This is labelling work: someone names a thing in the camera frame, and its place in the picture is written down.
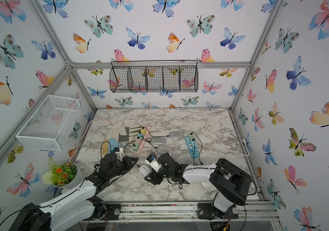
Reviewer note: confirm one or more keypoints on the aluminium front rail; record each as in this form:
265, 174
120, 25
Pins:
187, 211

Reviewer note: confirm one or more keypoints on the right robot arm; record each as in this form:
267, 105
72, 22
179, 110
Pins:
233, 183

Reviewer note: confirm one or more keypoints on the artificial potted plant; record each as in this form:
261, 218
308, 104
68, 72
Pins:
65, 175

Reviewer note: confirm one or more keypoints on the white wireless mouse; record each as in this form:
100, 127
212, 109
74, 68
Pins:
145, 170

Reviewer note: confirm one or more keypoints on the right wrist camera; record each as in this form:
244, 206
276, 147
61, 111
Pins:
153, 162

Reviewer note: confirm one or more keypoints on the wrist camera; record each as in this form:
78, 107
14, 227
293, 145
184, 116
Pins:
119, 151
153, 162

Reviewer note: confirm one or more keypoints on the yellow green charger plug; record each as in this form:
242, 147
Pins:
143, 131

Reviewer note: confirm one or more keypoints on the white mesh wall basket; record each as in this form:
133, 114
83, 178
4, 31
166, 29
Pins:
49, 123

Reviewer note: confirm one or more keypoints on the silver mouse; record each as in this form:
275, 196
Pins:
164, 149
176, 134
158, 140

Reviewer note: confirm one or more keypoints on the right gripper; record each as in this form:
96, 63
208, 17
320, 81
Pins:
153, 177

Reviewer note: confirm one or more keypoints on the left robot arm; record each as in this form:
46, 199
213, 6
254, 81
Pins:
79, 203

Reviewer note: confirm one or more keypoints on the teal power strip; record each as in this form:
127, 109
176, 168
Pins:
192, 146

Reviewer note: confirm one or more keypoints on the pink power strip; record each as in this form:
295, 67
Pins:
141, 139

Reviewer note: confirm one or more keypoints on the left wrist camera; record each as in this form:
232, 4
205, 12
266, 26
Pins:
119, 151

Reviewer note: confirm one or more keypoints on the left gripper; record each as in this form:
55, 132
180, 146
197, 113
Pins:
127, 161

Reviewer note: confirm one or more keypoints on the blue round object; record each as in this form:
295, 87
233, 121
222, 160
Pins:
112, 143

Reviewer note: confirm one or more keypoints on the black wire wall basket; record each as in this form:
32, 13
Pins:
172, 76

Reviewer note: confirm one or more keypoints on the green charger plug front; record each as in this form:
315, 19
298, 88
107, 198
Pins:
135, 146

